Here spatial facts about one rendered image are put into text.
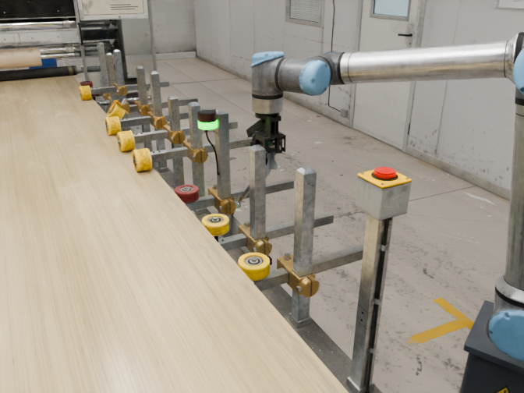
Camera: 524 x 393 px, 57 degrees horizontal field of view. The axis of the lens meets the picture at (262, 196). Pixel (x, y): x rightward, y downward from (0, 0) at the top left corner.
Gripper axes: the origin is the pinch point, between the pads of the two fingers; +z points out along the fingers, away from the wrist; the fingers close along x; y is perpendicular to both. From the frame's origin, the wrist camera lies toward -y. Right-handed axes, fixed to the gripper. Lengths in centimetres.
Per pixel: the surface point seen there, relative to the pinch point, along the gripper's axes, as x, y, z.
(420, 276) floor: 121, -38, 99
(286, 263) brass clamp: -9.5, 31.1, 13.1
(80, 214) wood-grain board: -54, -16, 9
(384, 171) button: -8, 62, -24
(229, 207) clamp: -7.8, -9.8, 14.6
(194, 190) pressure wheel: -17.9, -15.1, 8.3
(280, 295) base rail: -6.8, 23.4, 29.0
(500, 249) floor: 187, -37, 99
